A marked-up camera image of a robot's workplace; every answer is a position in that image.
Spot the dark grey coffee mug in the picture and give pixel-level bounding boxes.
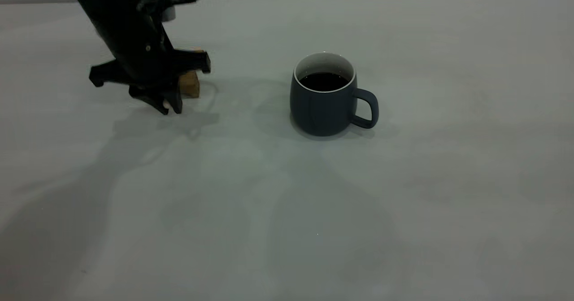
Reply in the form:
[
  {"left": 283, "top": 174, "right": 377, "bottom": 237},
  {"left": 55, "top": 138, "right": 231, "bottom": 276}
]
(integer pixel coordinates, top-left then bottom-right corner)
[{"left": 289, "top": 52, "right": 380, "bottom": 137}]

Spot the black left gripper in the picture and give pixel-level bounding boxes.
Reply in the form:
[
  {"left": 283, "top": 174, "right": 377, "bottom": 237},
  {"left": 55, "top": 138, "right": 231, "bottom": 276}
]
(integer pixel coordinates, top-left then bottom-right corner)
[{"left": 88, "top": 21, "right": 212, "bottom": 116}]

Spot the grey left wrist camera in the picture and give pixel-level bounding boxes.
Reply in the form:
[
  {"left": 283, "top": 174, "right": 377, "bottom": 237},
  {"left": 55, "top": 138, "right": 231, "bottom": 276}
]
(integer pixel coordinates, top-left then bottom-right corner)
[{"left": 143, "top": 0, "right": 177, "bottom": 23}]

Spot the arched wooden block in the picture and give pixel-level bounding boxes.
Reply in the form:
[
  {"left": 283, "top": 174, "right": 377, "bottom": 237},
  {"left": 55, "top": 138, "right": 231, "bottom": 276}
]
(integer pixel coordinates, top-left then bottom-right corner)
[{"left": 178, "top": 70, "right": 201, "bottom": 99}]

